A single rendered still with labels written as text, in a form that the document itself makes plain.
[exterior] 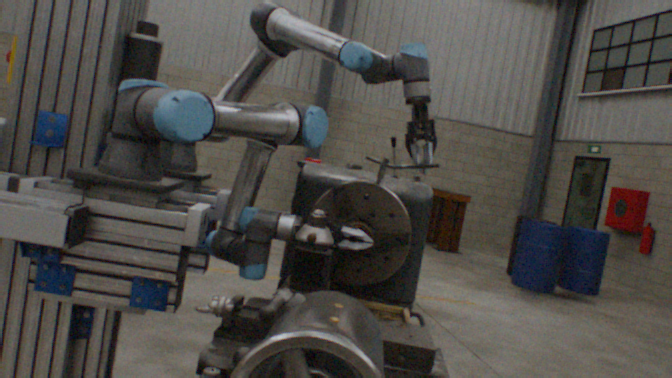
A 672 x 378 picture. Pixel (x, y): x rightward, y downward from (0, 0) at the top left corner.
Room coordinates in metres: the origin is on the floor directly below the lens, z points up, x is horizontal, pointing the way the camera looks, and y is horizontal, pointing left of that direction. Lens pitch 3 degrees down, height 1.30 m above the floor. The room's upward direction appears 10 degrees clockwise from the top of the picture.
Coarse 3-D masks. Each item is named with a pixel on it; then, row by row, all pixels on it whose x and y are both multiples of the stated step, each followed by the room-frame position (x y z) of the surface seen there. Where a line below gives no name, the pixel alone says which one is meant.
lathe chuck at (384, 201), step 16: (352, 192) 1.78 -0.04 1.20; (368, 192) 1.78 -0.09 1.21; (384, 192) 1.77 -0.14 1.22; (320, 208) 1.78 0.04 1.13; (336, 208) 1.78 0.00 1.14; (368, 208) 1.78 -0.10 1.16; (384, 208) 1.77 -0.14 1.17; (400, 208) 1.77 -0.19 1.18; (384, 224) 1.77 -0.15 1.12; (400, 224) 1.77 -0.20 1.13; (352, 256) 1.78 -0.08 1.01; (368, 256) 1.78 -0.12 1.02; (384, 256) 1.77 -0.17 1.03; (400, 256) 1.77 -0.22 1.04; (352, 272) 1.78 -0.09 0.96; (368, 272) 1.77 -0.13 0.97; (384, 272) 1.77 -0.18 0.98
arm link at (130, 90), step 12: (120, 84) 1.42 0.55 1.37; (132, 84) 1.39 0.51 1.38; (144, 84) 1.39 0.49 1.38; (156, 84) 1.41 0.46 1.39; (120, 96) 1.40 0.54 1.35; (132, 96) 1.38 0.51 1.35; (120, 108) 1.40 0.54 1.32; (132, 108) 1.37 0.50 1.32; (120, 120) 1.40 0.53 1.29; (132, 120) 1.38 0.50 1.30; (120, 132) 1.39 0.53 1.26; (132, 132) 1.39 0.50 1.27; (144, 132) 1.38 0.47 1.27
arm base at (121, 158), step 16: (112, 144) 1.40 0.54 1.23; (128, 144) 1.39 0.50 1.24; (144, 144) 1.40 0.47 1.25; (112, 160) 1.38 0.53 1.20; (128, 160) 1.38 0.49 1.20; (144, 160) 1.41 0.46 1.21; (160, 160) 1.45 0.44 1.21; (128, 176) 1.38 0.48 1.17; (144, 176) 1.39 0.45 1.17; (160, 176) 1.44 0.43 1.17
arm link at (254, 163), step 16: (256, 144) 1.72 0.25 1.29; (272, 144) 1.73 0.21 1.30; (256, 160) 1.71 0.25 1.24; (240, 176) 1.71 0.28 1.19; (256, 176) 1.71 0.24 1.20; (240, 192) 1.70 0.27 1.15; (256, 192) 1.72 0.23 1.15; (240, 208) 1.69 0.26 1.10; (224, 224) 1.69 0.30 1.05; (208, 240) 1.70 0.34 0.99; (224, 240) 1.67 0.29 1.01; (224, 256) 1.66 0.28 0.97
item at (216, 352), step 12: (216, 336) 1.13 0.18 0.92; (228, 336) 1.13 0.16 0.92; (240, 336) 1.13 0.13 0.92; (252, 336) 1.14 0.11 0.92; (204, 348) 1.08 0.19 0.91; (216, 348) 1.09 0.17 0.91; (228, 348) 1.10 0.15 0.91; (204, 360) 1.06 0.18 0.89; (216, 360) 1.06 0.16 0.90; (228, 360) 1.05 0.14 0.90; (444, 360) 1.21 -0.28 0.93; (228, 372) 1.03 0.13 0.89; (384, 372) 1.11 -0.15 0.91; (396, 372) 1.11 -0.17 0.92; (408, 372) 1.11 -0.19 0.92; (420, 372) 1.11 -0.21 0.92; (432, 372) 1.12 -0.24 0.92; (444, 372) 1.13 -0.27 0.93
